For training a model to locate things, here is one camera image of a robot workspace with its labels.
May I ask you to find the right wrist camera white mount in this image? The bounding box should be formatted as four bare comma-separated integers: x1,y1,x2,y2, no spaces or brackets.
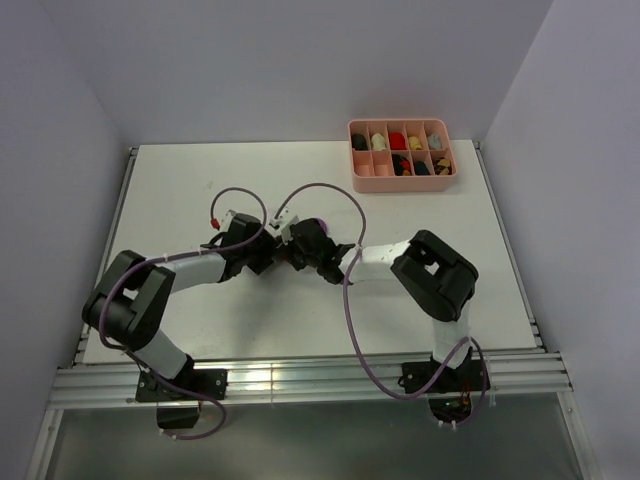
267,207,299,244

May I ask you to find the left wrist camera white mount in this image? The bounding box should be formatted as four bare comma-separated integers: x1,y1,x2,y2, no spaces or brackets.
210,209,237,232

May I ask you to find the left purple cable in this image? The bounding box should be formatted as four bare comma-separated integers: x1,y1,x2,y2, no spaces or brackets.
98,187,266,441

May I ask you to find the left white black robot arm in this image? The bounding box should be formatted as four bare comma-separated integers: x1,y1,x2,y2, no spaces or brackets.
82,212,278,399

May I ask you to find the right aluminium side rail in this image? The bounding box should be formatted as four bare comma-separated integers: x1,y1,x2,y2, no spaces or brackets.
473,140,546,349

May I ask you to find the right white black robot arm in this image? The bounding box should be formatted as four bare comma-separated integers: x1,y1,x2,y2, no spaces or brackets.
280,219,479,390

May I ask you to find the front aluminium frame rail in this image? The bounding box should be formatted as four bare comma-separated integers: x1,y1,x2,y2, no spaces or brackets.
47,352,572,410

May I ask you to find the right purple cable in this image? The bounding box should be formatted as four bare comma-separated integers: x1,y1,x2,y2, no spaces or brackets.
274,182,489,431

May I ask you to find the purple cable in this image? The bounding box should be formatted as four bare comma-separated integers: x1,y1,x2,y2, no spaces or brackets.
98,187,266,441
274,182,489,431

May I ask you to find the aluminium table edge rail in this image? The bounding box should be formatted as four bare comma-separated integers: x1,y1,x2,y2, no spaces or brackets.
71,147,139,367

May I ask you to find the grey pink rolled sock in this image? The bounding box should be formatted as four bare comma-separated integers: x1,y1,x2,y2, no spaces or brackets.
427,134,443,150

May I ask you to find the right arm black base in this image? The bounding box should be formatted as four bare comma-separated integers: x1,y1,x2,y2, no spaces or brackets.
398,359,491,423

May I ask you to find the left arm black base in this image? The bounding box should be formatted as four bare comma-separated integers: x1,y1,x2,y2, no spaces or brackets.
134,369,228,440

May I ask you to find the cream rolled sock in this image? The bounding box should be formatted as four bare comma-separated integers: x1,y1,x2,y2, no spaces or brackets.
370,133,388,151

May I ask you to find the black yellow patterned sock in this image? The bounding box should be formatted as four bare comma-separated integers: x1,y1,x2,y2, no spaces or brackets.
432,156,454,176

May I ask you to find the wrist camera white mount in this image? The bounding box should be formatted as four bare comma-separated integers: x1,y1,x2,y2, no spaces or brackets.
210,209,237,232
267,207,299,244

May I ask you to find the maroon purple ribbed sock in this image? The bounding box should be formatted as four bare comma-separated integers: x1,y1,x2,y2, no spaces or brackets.
316,218,329,234

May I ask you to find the black red rolled sock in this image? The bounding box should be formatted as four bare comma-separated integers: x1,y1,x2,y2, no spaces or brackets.
392,154,412,176

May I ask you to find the yellow rolled sock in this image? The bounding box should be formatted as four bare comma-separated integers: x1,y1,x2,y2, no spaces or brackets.
408,136,423,150

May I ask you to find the pink compartment organizer box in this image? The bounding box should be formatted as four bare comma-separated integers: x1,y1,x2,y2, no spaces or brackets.
348,118,459,193

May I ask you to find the dark navy rolled sock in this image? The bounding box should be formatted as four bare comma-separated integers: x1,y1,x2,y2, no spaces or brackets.
413,160,432,176

